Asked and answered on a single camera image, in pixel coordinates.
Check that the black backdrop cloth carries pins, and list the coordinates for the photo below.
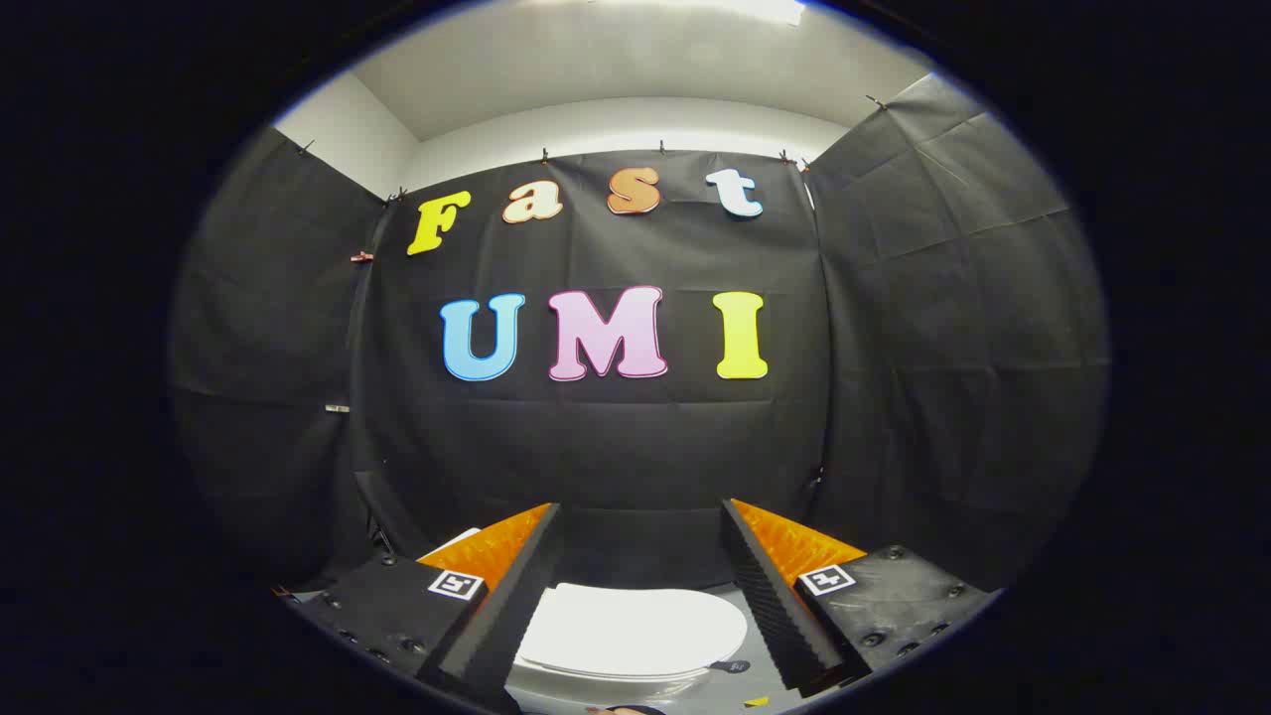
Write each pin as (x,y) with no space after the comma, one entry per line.
(616,447)

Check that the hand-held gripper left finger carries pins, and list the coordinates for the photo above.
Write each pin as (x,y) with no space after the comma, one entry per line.
(496,616)

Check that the small black floor sticker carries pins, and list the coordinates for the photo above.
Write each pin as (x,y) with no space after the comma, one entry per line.
(732,665)

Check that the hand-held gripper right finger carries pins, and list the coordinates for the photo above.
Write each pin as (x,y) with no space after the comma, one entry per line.
(775,606)

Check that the white toilet lid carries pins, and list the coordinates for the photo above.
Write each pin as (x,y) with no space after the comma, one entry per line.
(635,626)

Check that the white toilet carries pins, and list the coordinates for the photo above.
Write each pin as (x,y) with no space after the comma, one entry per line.
(596,690)

